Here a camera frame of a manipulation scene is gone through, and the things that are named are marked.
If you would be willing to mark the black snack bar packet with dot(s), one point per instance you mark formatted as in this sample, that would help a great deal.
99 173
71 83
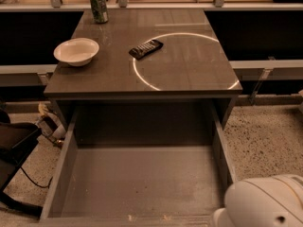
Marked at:
145 49

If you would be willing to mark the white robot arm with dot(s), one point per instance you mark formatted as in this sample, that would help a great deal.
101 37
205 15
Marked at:
275 201

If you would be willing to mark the black chair base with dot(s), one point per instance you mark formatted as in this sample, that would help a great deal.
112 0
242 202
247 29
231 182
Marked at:
17 141

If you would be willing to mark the white ceramic bowl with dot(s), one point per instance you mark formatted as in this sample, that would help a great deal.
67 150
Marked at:
76 52

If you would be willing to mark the green soda can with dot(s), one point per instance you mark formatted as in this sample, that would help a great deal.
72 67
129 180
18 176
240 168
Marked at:
99 11

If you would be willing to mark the grey drawer cabinet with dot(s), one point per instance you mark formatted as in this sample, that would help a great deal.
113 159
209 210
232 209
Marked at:
191 63

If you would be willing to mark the grey top drawer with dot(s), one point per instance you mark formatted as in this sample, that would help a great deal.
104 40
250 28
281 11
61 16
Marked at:
140 165

